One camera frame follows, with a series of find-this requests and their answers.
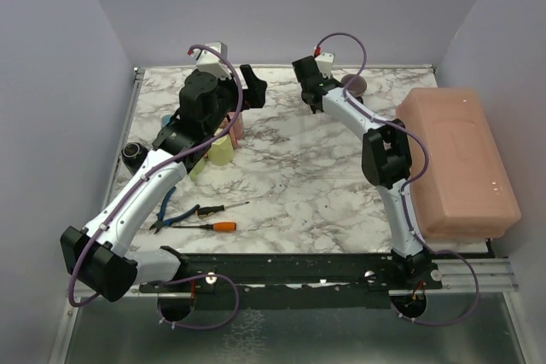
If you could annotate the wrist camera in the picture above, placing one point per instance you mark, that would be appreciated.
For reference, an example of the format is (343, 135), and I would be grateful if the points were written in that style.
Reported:
(207, 62)
(324, 61)

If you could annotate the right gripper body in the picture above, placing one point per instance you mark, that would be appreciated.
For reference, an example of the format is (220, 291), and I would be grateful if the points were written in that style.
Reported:
(302, 95)

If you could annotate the black mug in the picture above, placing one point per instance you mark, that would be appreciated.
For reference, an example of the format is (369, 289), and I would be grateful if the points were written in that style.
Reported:
(132, 154)

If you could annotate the black mounting base plate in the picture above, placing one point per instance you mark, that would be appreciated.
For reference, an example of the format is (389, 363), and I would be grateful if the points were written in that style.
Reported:
(284, 281)

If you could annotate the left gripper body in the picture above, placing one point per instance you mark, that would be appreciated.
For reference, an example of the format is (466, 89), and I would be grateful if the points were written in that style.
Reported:
(227, 95)

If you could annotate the light green mug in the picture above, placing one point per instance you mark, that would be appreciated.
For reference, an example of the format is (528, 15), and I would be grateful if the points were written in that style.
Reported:
(197, 169)

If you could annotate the pink spectrum mug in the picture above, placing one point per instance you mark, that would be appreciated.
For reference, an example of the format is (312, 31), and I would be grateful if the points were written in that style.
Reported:
(236, 131)

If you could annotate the orange handled screwdriver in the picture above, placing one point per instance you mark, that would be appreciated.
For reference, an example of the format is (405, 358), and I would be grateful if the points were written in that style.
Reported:
(215, 227)

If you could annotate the purple mug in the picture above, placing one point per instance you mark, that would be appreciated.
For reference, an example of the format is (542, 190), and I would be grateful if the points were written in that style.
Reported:
(356, 85)

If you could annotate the yellow-green faceted mug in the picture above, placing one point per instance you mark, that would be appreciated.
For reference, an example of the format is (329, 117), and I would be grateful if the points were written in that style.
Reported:
(221, 152)

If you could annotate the black handled screwdriver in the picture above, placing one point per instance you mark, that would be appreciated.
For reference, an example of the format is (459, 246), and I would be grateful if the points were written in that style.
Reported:
(206, 211)

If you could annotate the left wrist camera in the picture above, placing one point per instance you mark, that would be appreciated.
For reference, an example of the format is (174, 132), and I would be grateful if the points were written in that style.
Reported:
(207, 62)

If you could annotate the pink storage bin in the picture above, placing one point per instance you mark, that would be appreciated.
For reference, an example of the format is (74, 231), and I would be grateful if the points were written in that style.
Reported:
(464, 193)

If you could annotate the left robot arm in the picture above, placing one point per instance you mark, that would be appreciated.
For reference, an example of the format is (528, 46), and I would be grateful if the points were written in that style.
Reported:
(98, 253)

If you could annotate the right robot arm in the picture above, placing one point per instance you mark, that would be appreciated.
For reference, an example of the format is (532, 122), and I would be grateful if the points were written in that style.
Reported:
(385, 162)

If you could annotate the aluminium rail frame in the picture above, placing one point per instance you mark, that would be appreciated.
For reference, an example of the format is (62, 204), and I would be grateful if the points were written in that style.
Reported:
(269, 220)

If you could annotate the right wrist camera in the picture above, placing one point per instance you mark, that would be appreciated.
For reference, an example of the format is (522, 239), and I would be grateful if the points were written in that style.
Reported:
(324, 61)

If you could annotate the blue mug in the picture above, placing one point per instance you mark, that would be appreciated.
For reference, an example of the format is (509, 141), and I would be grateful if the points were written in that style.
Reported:
(168, 119)

